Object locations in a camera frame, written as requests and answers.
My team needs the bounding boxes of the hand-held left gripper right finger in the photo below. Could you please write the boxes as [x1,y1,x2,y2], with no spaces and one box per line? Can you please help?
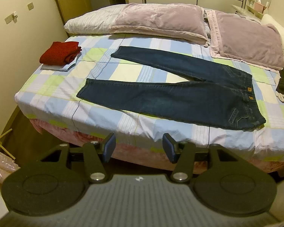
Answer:
[162,133,237,183]

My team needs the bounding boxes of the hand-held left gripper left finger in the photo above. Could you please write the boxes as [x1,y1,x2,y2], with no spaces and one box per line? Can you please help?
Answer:
[39,132,116,183]

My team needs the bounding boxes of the dark blue jeans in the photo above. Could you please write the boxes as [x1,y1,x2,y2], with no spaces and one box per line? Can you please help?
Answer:
[76,45,267,131]

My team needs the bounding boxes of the bed with checkered sheet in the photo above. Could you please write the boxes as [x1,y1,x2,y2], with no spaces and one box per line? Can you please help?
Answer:
[14,30,284,178]

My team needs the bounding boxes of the folded light blue garment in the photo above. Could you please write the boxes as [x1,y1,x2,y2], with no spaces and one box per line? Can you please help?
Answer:
[41,52,83,72]

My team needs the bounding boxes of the folded red sweater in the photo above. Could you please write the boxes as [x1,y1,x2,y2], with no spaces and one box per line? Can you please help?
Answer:
[39,41,82,65]

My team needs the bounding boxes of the pink plastic bag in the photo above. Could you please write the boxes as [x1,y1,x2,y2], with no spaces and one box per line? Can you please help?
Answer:
[0,147,20,185]

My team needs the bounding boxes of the purple pillow cover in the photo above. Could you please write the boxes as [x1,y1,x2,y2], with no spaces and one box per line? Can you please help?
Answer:
[109,3,210,46]
[207,9,284,71]

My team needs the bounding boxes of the wooden door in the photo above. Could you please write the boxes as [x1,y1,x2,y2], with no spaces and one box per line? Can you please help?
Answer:
[50,0,91,22]

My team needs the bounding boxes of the white vanity table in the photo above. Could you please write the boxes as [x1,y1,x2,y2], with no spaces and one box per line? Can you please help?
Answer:
[232,4,263,20]

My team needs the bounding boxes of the wooden stick frame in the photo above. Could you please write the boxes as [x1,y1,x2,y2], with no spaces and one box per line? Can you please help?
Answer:
[0,128,16,160]

